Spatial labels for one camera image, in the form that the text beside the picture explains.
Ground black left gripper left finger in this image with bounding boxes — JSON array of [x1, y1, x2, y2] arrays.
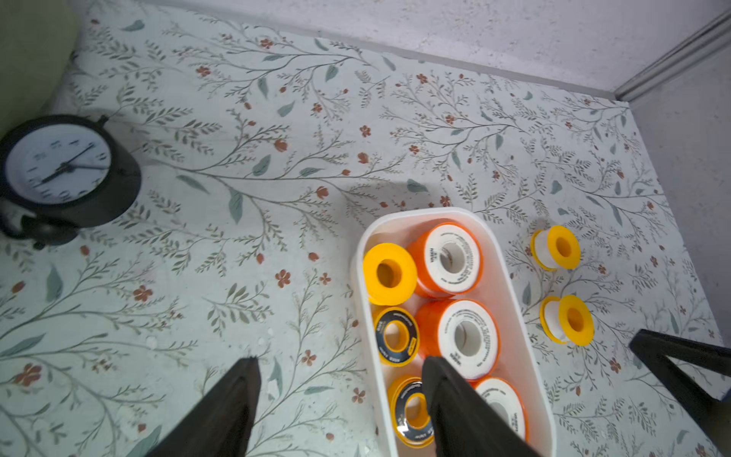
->
[[150, 357, 261, 456]]

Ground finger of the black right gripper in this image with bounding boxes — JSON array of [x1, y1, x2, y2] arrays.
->
[[629, 329, 730, 456]]

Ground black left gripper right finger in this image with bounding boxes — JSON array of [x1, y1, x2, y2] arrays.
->
[[422, 356, 537, 457]]

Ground orange white tape roll bottom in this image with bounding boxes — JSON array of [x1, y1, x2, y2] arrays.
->
[[475, 377, 529, 441]]

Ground orange white tape roll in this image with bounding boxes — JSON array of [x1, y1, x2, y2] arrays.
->
[[407, 222, 482, 298], [475, 377, 529, 441], [416, 299, 500, 382]]

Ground yellow black tape roll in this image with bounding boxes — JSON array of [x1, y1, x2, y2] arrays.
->
[[388, 375, 434, 449], [374, 307, 421, 368]]

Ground white plastic storage box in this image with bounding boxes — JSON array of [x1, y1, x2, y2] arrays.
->
[[351, 208, 558, 456]]

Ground black pressure gauge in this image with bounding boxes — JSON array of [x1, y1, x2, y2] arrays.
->
[[1, 114, 143, 249]]

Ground green square pillow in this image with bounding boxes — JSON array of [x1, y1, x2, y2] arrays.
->
[[1, 1, 79, 134]]

